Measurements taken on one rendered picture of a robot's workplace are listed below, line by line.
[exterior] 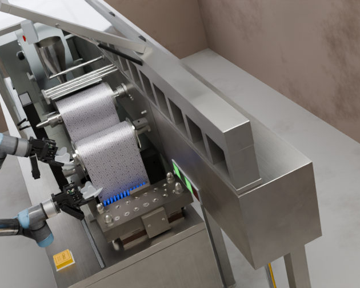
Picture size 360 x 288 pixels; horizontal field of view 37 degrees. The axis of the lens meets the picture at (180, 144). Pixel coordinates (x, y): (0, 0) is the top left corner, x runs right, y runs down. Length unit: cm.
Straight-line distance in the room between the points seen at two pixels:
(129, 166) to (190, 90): 77
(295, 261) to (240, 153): 58
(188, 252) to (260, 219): 81
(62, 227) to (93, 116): 53
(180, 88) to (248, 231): 49
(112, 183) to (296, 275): 88
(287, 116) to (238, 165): 310
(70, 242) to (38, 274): 138
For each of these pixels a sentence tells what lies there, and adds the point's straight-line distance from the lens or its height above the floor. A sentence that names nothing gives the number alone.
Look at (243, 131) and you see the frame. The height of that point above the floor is 163.
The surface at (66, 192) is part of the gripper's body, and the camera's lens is 231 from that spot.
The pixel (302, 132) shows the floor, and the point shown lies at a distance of 435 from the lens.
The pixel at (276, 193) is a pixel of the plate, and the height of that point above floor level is 139.
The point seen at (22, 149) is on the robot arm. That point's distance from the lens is 224.
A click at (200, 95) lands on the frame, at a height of 165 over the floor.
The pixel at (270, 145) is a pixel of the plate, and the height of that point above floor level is 144.
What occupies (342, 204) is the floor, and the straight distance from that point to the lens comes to 364.
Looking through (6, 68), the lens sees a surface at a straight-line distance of 316.
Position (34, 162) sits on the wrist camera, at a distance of 228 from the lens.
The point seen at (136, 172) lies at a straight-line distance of 237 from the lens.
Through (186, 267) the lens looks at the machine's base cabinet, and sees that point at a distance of 242.
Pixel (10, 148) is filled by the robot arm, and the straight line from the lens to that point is 223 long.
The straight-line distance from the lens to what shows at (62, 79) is 293.
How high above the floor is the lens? 241
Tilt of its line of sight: 32 degrees down
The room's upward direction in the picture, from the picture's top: 16 degrees counter-clockwise
